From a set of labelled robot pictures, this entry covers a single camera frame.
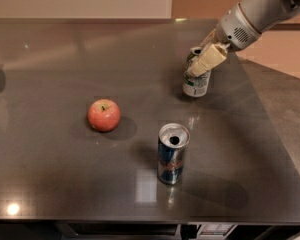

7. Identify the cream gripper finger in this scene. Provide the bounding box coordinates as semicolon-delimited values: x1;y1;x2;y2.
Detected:
186;42;229;77
200;29;216;47

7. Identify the white green 7up can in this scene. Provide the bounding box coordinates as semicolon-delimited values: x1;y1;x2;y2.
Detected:
182;47;211;98

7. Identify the blue silver redbull can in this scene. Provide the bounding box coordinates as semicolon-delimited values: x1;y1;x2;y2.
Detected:
157;123;190;185

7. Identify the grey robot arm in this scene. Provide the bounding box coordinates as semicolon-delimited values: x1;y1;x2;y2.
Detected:
186;0;300;77

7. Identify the red apple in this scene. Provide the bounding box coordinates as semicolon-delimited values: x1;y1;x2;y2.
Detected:
87;99;121;132

